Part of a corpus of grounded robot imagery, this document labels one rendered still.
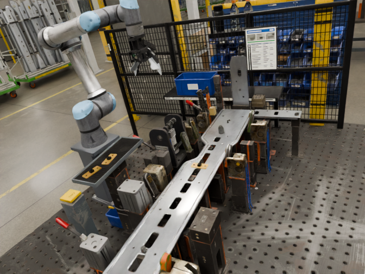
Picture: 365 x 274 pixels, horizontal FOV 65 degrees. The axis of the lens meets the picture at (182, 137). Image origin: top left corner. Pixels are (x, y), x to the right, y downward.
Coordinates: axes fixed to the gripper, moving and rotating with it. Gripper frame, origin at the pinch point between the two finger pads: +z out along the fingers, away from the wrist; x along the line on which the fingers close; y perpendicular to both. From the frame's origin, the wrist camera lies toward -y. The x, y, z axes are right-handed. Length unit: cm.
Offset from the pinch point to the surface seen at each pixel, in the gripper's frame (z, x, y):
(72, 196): 28, -7, 60
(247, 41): 8, 25, -91
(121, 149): 28.0, -7.8, 25.9
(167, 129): 27.0, 7.2, 5.7
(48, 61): 92, -645, -444
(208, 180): 45, 32, 20
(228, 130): 44, 28, -26
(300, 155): 74, 65, -51
